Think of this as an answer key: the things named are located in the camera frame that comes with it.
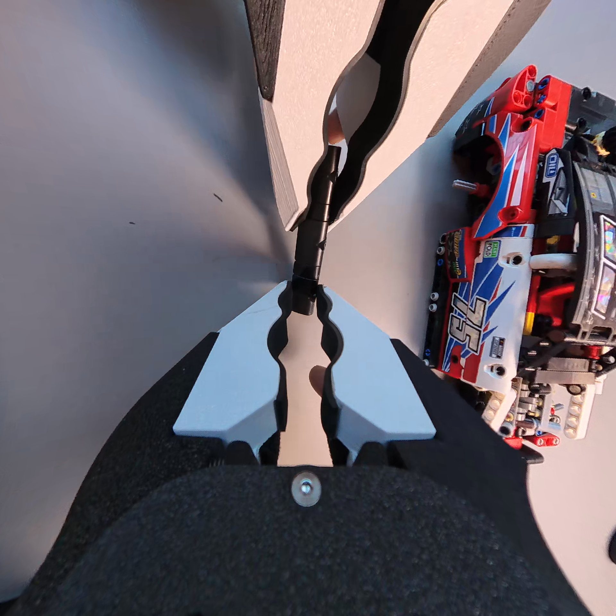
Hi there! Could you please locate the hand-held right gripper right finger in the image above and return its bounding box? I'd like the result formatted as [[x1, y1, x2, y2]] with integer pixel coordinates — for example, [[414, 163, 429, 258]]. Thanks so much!
[[317, 285, 437, 466]]

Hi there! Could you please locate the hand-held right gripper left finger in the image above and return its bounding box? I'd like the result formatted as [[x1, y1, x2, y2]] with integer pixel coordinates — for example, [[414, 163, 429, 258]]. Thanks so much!
[[172, 280, 292, 464]]

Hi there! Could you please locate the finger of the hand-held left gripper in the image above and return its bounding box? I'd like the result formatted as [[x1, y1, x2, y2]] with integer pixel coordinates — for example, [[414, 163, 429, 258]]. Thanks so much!
[[259, 0, 387, 233], [329, 0, 552, 227]]

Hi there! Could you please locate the black lego rod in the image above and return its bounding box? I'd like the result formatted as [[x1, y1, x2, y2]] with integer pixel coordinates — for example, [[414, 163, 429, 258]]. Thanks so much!
[[289, 144, 343, 316]]

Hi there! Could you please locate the red white blue lego car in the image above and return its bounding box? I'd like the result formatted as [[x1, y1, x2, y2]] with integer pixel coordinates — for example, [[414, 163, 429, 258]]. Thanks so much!
[[423, 65, 616, 451]]

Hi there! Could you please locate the person's left hand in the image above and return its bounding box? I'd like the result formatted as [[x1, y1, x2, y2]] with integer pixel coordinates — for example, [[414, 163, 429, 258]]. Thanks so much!
[[327, 103, 348, 145]]

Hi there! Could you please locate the person's right hand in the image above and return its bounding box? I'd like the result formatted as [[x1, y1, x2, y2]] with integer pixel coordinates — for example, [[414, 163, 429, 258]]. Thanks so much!
[[309, 365, 332, 399]]

